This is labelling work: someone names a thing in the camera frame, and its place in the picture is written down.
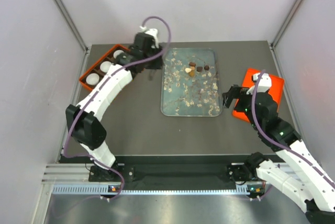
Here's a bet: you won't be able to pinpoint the orange box lid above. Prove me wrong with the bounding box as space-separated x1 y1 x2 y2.
232 68 285 122

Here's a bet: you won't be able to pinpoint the floral blue tray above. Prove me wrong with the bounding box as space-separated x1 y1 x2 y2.
161 48 222 117

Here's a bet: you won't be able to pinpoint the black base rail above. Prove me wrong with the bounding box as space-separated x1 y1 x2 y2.
60 155 257 190

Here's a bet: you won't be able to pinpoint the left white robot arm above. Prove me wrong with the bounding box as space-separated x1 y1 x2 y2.
64 46 167 181

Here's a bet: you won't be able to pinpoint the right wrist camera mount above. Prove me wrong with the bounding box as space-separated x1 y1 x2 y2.
248 72 272 94

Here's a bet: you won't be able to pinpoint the grey cable duct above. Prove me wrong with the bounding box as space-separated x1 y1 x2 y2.
52 184 267 196

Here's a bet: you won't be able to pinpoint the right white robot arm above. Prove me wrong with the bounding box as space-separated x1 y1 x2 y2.
222 85 334 223

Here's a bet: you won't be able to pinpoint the orange chocolate box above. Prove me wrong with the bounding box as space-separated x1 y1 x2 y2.
79 44 130 92

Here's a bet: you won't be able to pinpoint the metal tongs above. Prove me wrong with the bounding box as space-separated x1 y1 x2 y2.
148 70 156 81

